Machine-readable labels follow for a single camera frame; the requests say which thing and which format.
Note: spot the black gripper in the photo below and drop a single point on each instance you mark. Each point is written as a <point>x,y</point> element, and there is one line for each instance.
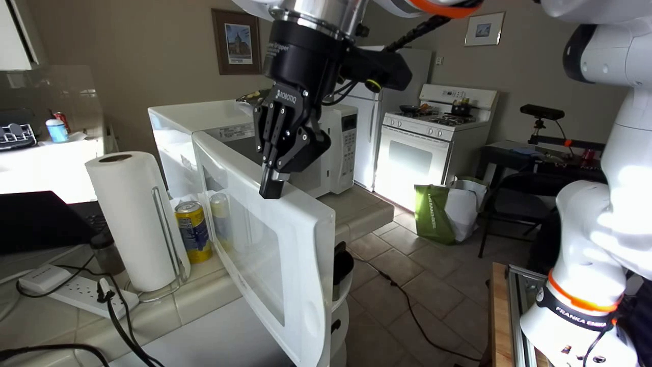
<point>306,61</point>

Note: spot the white microwave door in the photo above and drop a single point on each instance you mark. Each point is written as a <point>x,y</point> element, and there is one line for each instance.
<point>298,271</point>

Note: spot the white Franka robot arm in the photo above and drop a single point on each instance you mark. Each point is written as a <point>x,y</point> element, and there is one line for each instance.
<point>632,135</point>

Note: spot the white microwave oven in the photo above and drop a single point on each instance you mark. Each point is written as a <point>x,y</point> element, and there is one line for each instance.
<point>332,163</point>

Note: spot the pale yellow drink can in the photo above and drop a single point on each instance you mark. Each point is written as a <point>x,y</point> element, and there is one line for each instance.
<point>220,221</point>

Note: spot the brown framed picture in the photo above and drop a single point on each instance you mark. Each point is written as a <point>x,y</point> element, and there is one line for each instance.
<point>237,42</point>

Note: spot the white kitchen stove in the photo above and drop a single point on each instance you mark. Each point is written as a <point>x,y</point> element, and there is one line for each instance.
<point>415,156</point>

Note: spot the yellow blue drink can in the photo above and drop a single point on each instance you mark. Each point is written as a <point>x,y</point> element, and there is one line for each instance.
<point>194,231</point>

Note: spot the green shopping bag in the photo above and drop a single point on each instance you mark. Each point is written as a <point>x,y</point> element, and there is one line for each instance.
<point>433,214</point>

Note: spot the white paper towel roll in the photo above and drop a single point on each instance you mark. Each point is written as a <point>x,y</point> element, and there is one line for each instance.
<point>130,216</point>

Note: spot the white plastic bag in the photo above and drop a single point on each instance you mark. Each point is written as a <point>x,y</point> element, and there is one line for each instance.
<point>465,210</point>

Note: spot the small white framed picture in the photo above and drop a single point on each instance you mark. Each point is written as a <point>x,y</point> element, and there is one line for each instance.
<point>483,29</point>

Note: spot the black folding table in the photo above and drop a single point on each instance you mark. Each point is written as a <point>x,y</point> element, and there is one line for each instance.
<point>516,184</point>

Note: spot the small white blue bottle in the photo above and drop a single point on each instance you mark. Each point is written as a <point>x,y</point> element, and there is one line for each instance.
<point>55,132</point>

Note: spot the white power strip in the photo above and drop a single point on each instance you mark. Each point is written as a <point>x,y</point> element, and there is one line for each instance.
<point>83,292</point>

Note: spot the black laptop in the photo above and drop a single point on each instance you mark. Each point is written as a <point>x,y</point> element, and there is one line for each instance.
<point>42,221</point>

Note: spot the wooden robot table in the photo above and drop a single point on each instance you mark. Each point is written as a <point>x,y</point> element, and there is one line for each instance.
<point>500,319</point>

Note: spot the white power adapter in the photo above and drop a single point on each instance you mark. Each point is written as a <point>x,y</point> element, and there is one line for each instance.
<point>42,277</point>

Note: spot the white upper cabinet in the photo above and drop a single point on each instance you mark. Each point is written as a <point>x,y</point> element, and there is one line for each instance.
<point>13,32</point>

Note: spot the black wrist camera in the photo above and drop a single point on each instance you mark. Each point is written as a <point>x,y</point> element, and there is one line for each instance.
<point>380,68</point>

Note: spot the black camera on tripod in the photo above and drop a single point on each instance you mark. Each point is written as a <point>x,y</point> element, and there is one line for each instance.
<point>540,112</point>

